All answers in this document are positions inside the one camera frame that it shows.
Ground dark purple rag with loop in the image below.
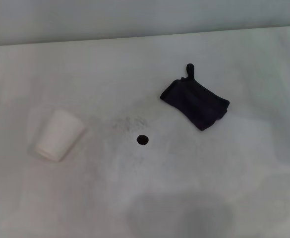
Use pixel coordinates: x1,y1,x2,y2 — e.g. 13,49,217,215
160,63,231,132

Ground white paper cup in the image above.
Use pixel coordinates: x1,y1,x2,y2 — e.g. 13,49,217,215
34,109,86,163

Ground black water stain spot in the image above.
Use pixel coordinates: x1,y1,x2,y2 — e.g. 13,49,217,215
136,134,150,146

